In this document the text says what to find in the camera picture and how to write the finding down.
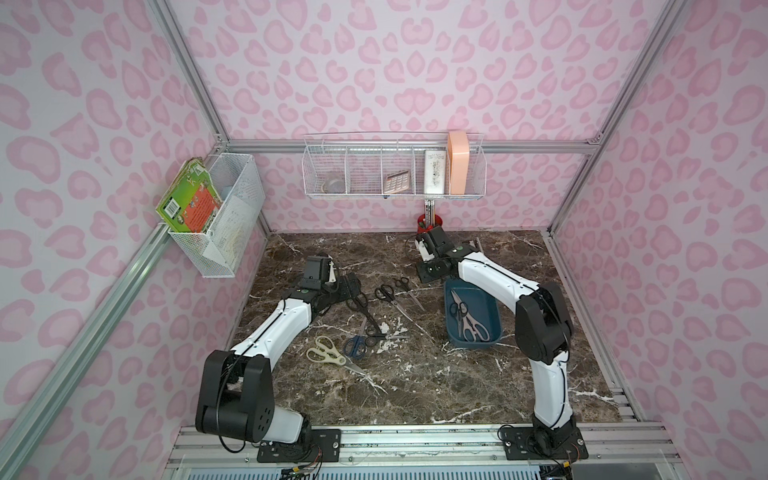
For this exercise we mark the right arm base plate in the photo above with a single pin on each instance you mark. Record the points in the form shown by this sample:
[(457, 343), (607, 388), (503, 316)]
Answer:
[(542, 443)]

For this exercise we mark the pink handled scissors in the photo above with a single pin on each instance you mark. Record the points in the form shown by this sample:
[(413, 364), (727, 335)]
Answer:
[(474, 331)]

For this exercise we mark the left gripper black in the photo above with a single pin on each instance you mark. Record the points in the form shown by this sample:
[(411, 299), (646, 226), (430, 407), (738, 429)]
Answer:
[(349, 287)]

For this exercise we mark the small calculator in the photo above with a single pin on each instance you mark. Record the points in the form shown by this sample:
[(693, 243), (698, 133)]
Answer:
[(397, 183)]

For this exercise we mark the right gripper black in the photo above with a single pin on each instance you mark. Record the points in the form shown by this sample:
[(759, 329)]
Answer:
[(432, 244)]

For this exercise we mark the blue handled scissors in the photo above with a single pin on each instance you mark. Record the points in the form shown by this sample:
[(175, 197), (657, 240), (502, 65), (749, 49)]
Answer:
[(368, 336)]

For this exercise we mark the white mesh side basket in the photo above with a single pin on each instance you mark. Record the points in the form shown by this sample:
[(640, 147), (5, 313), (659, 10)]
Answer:
[(232, 174)]

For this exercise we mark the cream handled scissors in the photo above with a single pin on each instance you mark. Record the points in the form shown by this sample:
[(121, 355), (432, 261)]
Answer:
[(324, 351)]

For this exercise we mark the white wire shelf basket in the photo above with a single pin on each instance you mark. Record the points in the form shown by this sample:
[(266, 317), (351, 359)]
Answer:
[(389, 165)]

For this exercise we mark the small black scissors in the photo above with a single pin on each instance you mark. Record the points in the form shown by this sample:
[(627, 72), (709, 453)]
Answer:
[(403, 283), (459, 311)]

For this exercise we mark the white paper in basket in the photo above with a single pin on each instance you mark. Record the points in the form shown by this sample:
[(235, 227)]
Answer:
[(229, 233)]

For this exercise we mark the white patterned box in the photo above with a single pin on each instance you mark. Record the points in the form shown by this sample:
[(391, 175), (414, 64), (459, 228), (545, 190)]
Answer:
[(434, 172)]

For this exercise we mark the teal storage box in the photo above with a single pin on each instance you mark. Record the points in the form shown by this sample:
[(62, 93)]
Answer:
[(482, 306)]

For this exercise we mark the tape roll on shelf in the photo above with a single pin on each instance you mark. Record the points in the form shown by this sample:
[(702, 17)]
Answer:
[(334, 184)]

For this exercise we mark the pink box on shelf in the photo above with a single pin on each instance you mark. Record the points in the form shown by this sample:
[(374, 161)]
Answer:
[(458, 151)]

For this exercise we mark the medium black scissors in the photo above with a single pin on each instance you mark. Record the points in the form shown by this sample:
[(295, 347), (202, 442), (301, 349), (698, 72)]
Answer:
[(386, 293)]

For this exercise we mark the green red booklet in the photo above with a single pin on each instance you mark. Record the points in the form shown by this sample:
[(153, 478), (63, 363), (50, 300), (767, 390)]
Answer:
[(191, 202)]

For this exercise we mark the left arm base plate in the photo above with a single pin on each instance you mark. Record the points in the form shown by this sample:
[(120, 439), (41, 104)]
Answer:
[(321, 444)]

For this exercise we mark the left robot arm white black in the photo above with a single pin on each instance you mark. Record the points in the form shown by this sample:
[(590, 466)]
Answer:
[(236, 398)]

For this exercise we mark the large black scissors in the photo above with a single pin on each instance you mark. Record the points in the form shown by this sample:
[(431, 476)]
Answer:
[(360, 304)]

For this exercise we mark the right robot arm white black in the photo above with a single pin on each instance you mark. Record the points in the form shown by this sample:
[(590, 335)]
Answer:
[(543, 327)]

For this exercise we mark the red pen holder cup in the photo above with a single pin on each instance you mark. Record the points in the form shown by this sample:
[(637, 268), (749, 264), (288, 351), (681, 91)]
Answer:
[(427, 223)]

